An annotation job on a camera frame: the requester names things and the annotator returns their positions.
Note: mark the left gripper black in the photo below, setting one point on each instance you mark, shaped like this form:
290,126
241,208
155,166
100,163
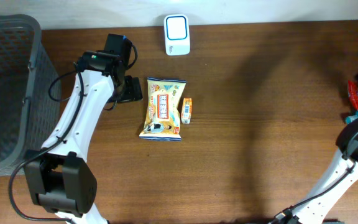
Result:
133,90

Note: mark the teal Listerine mouthwash bottle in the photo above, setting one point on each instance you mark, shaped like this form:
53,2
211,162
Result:
353,115

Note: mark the beige wet wipes pack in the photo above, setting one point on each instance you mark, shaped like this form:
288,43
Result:
162,121

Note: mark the small orange candy box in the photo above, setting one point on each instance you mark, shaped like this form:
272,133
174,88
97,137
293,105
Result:
186,110

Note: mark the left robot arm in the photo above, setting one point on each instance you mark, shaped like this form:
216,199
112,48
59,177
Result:
58,177

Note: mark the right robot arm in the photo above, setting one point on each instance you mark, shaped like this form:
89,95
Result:
338,178

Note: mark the white barcode scanner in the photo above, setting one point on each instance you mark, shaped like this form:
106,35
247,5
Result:
176,35

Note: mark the grey plastic basket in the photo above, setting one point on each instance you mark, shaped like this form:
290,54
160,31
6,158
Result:
27,114

